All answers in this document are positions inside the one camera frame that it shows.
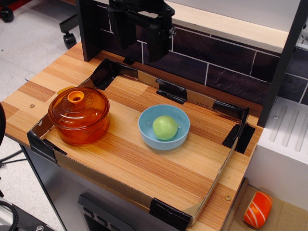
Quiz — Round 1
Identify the light wooden shelf board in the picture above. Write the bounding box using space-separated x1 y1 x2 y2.
96 0 289 54

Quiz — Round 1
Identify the orange salmon sushi toy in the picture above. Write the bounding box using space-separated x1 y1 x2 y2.
243 191 273 229

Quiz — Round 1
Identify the black oven control panel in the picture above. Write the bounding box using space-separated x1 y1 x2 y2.
77 195 135 231

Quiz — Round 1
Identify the orange transparent pot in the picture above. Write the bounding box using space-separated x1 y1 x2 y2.
48 87 110 145

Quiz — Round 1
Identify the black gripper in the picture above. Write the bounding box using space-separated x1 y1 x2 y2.
108 0 175 63

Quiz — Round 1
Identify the white sink drainboard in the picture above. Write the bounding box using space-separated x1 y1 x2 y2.
245 97 308 209

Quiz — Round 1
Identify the green toy pear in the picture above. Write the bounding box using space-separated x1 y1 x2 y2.
152 115 179 141

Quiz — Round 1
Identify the dark grey right post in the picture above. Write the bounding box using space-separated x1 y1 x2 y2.
257 0 308 127

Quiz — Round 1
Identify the light blue bowl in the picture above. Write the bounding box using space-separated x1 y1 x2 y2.
138 104 190 151

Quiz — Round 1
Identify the cardboard fence with black tape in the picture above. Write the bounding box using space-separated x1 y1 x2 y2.
26 55 260 231

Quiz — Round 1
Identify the black left shelf post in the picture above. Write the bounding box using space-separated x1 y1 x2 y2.
76 0 109 62

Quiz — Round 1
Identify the orange pot lid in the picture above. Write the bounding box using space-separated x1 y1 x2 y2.
48 87 110 129

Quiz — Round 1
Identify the black office chair base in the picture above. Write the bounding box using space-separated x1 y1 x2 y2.
59 14 78 49

